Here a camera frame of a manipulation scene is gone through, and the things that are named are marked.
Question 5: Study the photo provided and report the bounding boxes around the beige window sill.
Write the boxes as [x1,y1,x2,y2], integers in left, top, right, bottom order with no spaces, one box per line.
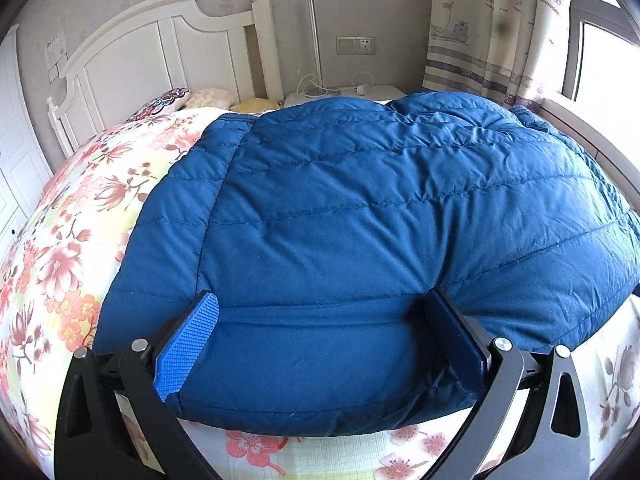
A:
[537,95,640,221]

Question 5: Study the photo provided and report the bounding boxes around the cream floral pillow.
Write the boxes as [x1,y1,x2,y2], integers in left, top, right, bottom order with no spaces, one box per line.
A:
[186,88,236,110]

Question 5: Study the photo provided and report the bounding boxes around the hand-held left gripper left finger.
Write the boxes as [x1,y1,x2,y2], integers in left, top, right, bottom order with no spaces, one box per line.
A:
[52,290,221,480]

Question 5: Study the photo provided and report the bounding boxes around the patterned dark pillow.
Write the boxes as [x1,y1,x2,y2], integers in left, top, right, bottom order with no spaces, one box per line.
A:
[125,87,191,123]

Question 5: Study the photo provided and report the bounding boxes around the silver pole lamp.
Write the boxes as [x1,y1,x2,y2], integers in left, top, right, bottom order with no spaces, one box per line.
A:
[300,0,343,98]

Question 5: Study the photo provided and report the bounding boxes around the floral bed blanket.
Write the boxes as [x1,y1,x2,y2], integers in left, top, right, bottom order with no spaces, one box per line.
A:
[0,105,640,480]

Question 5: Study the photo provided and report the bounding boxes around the white wooden headboard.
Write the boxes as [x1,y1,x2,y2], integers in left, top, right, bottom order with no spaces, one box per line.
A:
[46,0,286,158]

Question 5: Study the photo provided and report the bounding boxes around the white nightstand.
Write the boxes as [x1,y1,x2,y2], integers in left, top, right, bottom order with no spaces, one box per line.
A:
[284,85,406,108]

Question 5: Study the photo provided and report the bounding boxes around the wall socket panel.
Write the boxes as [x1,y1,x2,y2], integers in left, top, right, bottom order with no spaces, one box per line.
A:
[336,36,376,56]

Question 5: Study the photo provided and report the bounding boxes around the white cable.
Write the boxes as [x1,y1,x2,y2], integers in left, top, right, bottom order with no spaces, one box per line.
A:
[297,71,376,94]

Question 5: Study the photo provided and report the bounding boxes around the window with grey frame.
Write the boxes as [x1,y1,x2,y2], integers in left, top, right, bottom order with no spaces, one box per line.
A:
[562,0,640,126]

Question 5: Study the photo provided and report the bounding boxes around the printed beige curtain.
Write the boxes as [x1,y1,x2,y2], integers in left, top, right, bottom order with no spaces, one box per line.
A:
[422,0,586,108]

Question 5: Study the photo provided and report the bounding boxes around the blue puffer jacket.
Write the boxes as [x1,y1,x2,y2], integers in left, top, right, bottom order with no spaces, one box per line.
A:
[92,91,640,436]

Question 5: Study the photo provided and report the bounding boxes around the paper notice on wall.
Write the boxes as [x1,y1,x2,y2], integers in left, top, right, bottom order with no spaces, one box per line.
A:
[44,35,68,83]

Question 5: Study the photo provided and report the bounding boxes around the yellow cloth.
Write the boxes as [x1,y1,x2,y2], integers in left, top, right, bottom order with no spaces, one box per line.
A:
[231,97,281,113]

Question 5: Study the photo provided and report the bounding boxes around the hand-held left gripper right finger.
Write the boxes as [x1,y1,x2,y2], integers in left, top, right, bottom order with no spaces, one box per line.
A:
[424,287,592,480]

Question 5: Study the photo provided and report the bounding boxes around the white wardrobe door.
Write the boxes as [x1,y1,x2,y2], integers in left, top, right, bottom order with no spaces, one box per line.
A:
[0,35,53,266]

